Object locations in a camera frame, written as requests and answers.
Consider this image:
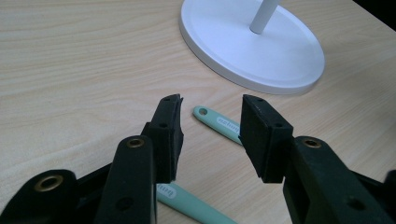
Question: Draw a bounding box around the white utensil stand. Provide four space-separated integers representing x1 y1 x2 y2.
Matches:
179 0 326 95

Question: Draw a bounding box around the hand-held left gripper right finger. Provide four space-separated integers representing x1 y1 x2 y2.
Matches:
238 93 394 224

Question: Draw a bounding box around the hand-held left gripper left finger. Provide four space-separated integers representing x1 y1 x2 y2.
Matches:
92 93 185 224

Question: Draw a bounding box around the teal handled white spatula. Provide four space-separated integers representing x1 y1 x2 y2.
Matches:
192 105 244 147

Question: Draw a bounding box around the teal handled pastry brush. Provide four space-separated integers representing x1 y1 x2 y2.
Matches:
155 182 239 224

